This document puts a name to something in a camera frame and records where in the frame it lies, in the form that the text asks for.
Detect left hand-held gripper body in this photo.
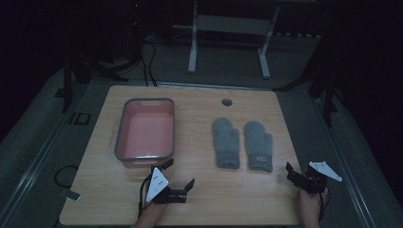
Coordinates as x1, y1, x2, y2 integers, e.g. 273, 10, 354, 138
144, 166, 188, 205

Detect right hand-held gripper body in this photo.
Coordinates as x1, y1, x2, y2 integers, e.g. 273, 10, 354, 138
294, 161, 343, 195

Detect pink basin with grey rim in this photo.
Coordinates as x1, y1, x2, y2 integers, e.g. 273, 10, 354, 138
113, 97, 176, 169

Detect grey mitten with label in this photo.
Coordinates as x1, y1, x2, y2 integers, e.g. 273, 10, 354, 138
243, 120, 274, 174

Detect plain grey mitten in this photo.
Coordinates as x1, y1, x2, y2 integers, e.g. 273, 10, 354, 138
211, 117, 241, 170

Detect person's right hand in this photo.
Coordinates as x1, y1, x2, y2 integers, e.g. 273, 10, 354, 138
297, 187, 329, 228

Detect person's left hand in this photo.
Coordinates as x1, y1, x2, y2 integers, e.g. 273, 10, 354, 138
130, 201, 169, 228

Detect black tripod stand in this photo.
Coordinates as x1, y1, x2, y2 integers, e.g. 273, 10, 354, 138
274, 34, 341, 128
55, 44, 127, 114

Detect grey tape piece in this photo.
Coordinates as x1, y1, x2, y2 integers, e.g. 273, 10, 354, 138
62, 189, 82, 202

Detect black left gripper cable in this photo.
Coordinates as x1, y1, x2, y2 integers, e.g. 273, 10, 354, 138
137, 173, 157, 220

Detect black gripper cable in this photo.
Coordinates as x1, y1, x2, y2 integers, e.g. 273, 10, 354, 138
137, 173, 157, 220
317, 186, 331, 222

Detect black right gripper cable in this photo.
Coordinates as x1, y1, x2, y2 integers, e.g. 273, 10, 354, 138
317, 186, 331, 222

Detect black cable loop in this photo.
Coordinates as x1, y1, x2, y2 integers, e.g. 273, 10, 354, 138
53, 164, 80, 189

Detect black floor cables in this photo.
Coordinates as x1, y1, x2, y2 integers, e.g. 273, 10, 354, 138
139, 41, 159, 87

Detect white metal desk frame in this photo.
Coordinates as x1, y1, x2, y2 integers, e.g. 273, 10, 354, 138
187, 0, 282, 80

